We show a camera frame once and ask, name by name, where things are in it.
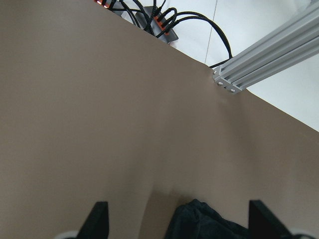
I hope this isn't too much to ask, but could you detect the aluminium frame post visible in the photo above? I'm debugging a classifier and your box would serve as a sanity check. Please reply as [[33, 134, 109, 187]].
[[212, 1, 319, 94]]

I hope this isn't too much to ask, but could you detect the black t-shirt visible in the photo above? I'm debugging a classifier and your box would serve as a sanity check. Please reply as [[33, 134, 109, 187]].
[[164, 199, 249, 239]]

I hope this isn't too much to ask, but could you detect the orange power strip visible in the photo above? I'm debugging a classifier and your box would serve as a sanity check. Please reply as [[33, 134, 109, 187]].
[[95, 0, 178, 44]]

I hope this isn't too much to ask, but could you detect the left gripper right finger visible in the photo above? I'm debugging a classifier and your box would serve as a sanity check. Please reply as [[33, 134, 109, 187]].
[[248, 200, 293, 239]]

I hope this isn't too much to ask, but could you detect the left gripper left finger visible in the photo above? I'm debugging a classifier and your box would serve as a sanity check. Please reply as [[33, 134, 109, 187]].
[[77, 201, 109, 239]]

